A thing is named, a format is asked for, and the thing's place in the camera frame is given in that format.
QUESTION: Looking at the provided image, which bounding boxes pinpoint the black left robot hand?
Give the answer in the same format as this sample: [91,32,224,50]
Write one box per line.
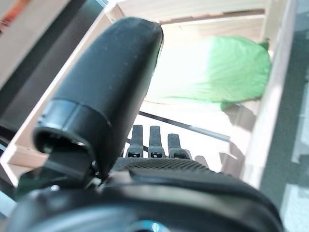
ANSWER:
[6,16,284,232]

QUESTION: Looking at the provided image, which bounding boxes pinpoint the napa cabbage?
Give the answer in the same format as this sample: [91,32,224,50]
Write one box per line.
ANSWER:
[144,35,271,111]

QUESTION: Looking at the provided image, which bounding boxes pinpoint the wooden crate with slatted floor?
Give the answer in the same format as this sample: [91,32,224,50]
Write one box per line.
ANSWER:
[0,0,294,191]

